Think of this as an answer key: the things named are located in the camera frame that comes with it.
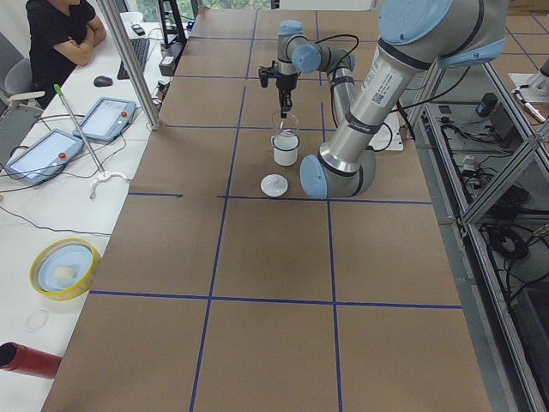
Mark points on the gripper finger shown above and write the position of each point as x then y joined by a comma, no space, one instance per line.
288,104
282,100

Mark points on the clear plastic funnel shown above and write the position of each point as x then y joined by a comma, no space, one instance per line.
284,123

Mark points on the white cup lid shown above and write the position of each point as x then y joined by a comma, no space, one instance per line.
274,185

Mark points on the white enamel cup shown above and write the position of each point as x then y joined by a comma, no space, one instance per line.
286,149

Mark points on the black computer box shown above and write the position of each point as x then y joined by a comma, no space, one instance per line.
170,57

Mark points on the teach pendant far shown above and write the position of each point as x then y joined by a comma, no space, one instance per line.
107,119

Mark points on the teach pendant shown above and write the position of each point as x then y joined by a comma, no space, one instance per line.
107,119
45,158

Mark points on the black computer mouse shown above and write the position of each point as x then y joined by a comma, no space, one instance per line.
102,81

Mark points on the grabber stick tool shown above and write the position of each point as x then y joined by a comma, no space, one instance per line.
103,175

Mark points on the person in black shirt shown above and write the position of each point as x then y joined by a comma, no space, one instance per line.
63,36

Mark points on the teach pendant near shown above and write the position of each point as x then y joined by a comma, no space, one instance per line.
45,158

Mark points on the grey office chair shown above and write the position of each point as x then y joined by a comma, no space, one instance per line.
19,108

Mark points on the yellow tape roll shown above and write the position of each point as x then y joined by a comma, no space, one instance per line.
65,269

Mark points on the red cylinder bottle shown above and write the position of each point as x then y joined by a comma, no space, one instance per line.
18,358

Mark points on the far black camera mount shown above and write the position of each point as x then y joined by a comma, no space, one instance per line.
265,73

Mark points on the aluminium frame post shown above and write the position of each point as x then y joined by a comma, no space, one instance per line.
121,39

